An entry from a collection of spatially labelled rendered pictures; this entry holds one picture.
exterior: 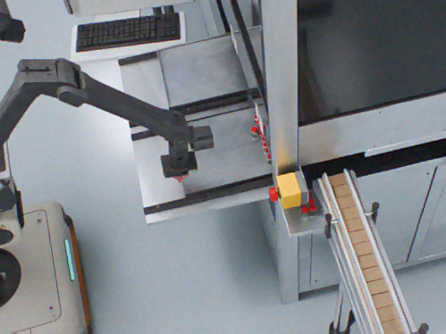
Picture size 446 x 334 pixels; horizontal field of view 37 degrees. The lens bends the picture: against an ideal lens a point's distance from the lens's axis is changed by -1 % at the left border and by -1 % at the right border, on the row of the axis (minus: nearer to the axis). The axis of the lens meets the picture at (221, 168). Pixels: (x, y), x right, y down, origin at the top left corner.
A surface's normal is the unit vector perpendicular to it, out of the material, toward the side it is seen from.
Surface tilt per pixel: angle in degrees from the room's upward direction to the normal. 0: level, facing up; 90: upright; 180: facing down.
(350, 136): 90
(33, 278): 0
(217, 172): 0
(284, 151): 90
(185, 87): 0
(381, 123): 90
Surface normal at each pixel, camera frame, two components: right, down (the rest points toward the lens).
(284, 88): 0.21, 0.81
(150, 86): -0.10, -0.54
